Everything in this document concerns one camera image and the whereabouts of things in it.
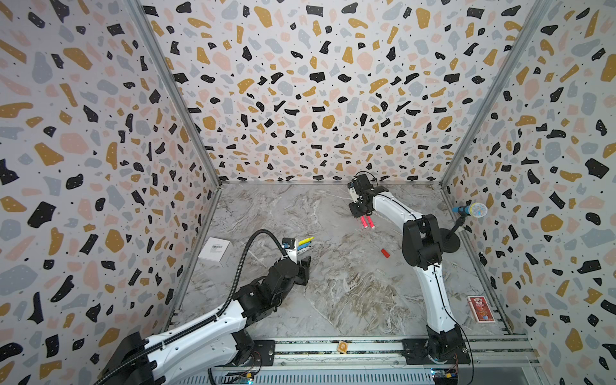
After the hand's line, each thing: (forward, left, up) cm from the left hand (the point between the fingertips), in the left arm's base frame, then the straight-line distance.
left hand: (308, 257), depth 78 cm
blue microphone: (+11, -55, +10) cm, 57 cm away
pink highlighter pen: (+25, -26, -15) cm, 39 cm away
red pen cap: (+10, -30, -16) cm, 35 cm away
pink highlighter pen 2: (+24, -24, -16) cm, 37 cm away
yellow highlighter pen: (+16, +2, -16) cm, 22 cm away
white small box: (+9, +36, -11) cm, 39 cm away
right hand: (+30, -22, -12) cm, 39 cm away
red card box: (-13, -59, -14) cm, 62 cm away
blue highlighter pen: (+13, +3, -15) cm, 20 cm away
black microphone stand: (+14, -58, -14) cm, 61 cm away
